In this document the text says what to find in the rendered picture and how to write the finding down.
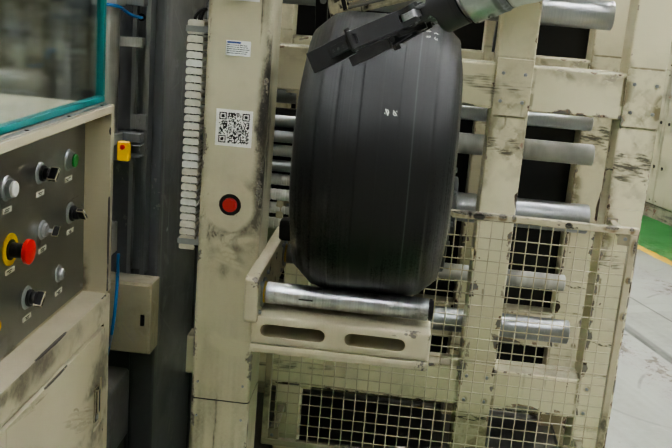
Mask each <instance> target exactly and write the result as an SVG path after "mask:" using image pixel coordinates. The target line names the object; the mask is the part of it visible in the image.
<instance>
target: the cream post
mask: <svg viewBox="0 0 672 448"><path fill-rule="evenodd" d="M282 4H283V0H260V2H252V1H240V0H209V20H208V42H207V63H206V85H205V107H204V129H203V154H202V172H201V194H200V215H199V238H198V262H197V281H196V302H195V324H194V346H193V368H192V389H191V411H190V433H189V448H254V438H255V422H256V407H257V391H258V376H259V360H260V352H252V351H250V343H251V340H250V335H251V322H245V321H244V320H243V310H244V293H245V279H246V276H247V274H248V273H249V271H250V269H251V268H252V266H253V265H254V263H255V262H256V260H257V259H258V258H259V256H260V255H261V253H262V251H263V250H264V248H265V247H266V245H267V236H268V221H269V205H270V190H271V174H272V159H273V144H274V128H275V113H276V97H277V82H278V66H279V51H280V35H281V20H282ZM226 40H237V41H248V42H251V53H250V57H244V56H232V55H225V54H226ZM217 108H221V109H231V110H242V111H253V126H252V143H251V148H243V147H233V146H222V145H215V131H216V111H217ZM226 198H233V199H235V200H236V202H237V208H236V210H235V211H233V212H227V211H225V210H224V209H223V206H222V204H223V201H224V200H225V199H226Z"/></svg>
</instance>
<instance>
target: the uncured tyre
mask: <svg viewBox="0 0 672 448"><path fill-rule="evenodd" d="M386 15H388V14H386V13H374V12H362V11H346V12H341V13H336V14H335V15H333V16H332V17H331V18H329V19H328V20H327V21H326V22H324V23H323V24H322V25H321V26H319V27H318V28H317V29H316V30H315V32H314V34H313V36H312V39H311V42H310V45H309V49H308V52H310V51H312V50H314V49H316V48H318V47H320V46H322V45H324V44H326V43H328V42H330V41H332V40H334V39H336V38H338V37H340V36H342V35H344V34H345V33H344V29H346V28H348V27H349V29H350V30H353V29H355V28H358V27H360V26H362V25H365V24H367V23H369V22H372V21H374V20H376V19H379V18H381V17H384V16H386ZM348 16H351V17H348ZM355 17H362V18H355ZM367 18H374V19H367ZM431 30H433V31H436V32H439V33H440V43H439V42H436V41H433V40H430V39H424V35H425V31H424V32H422V33H420V34H418V35H417V36H415V37H413V38H411V39H409V40H408V41H406V43H402V44H400V46H401V48H400V49H398V50H394V48H391V49H389V50H387V51H385V52H383V53H381V54H379V55H377V56H375V57H373V58H371V59H369V60H367V61H364V62H362V63H360V64H358V65H356V66H352V64H351V62H350V60H349V58H346V59H344V60H342V61H340V62H338V63H336V64H334V65H332V66H330V67H328V68H326V69H324V70H322V71H320V72H318V73H314V72H313V69H312V67H311V65H310V62H309V60H308V58H307V57H306V62H305V66H304V71H303V75H302V80H301V85H300V90H299V96H298V102H297V109H296V116H295V124H294V133H293V142H292V153H291V167H290V185H289V224H290V246H291V255H292V260H293V263H294V265H295V266H296V267H297V268H298V269H299V270H300V272H301V273H302V274H303V275H304V276H305V277H306V278H307V280H308V281H309V282H310V283H312V284H315V285H317V286H320V287H328V288H337V289H347V290H356V291H365V292H374V293H384V294H393V295H402V296H410V295H416V294H418V293H419V292H421V291H422V290H423V289H425V288H426V287H427V286H429V285H430V284H431V283H433V282H434V281H436V279H437V276H438V272H439V269H440V265H441V262H442V258H443V255H444V251H445V246H446V241H447V235H448V229H449V222H450V215H451V208H452V200H453V192H454V183H455V174H456V165H457V155H458V145H459V133H460V121H461V108H462V91H463V65H462V51H461V41H460V39H459V38H458V37H457V36H456V35H455V34H454V33H453V32H446V31H444V30H443V29H442V28H441V27H440V26H439V24H436V25H434V26H433V28H432V29H431ZM383 105H386V106H397V107H400V112H399V120H391V119H382V112H383Z"/></svg>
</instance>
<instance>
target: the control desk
mask: <svg viewBox="0 0 672 448"><path fill-rule="evenodd" d="M114 112H115V105H114V104H111V103H105V102H101V103H98V104H94V105H91V106H88V107H85V108H82V109H79V110H76V111H73V112H70V113H67V114H63V115H60V116H57V117H54V118H51V119H48V120H45V121H42V122H39V123H36V124H33V125H29V126H26V127H23V128H20V129H17V130H14V131H11V132H8V133H5V134H2V135H0V448H106V443H107V399H108V354H109V310H110V293H107V291H108V290H110V289H111V245H112V200H113V156H114Z"/></svg>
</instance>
